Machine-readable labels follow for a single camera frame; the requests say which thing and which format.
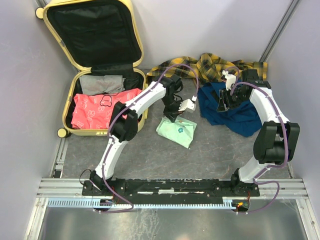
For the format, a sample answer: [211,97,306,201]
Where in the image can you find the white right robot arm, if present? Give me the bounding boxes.
[217,69,300,196]

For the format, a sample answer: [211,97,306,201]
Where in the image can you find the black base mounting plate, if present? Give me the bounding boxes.
[81,177,261,205]

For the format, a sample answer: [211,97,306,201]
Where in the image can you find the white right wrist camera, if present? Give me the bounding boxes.
[222,70,237,91]

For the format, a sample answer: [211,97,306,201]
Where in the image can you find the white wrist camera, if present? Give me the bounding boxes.
[222,70,237,91]
[178,96,197,112]

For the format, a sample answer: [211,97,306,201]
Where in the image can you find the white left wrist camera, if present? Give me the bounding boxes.
[178,96,197,112]

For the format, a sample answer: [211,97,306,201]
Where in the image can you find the yellow suitcase with black lining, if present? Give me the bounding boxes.
[35,0,148,138]

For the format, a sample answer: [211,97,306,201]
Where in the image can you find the yellow plaid shirt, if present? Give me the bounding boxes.
[146,53,268,85]

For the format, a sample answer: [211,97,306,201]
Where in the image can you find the mint green printed garment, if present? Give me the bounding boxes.
[156,116,197,149]

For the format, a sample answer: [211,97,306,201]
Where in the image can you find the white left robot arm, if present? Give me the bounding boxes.
[89,75,194,195]

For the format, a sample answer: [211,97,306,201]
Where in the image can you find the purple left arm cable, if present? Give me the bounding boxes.
[102,63,201,214]

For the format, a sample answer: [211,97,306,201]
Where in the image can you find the aluminium frame rail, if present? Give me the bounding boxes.
[36,178,309,200]

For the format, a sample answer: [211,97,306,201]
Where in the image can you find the navy blue sport shirt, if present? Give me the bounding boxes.
[197,82,262,137]

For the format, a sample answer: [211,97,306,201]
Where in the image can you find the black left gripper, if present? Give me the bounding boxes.
[161,94,186,123]

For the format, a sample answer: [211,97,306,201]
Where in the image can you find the blue slotted cable duct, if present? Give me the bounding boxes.
[47,198,236,210]

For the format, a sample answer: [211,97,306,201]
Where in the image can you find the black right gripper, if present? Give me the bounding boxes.
[216,86,247,112]

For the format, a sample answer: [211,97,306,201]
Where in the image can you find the pink bear print garment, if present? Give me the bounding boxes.
[71,88,142,130]

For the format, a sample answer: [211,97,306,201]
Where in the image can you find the grey cloth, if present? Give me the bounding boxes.
[79,75,125,96]

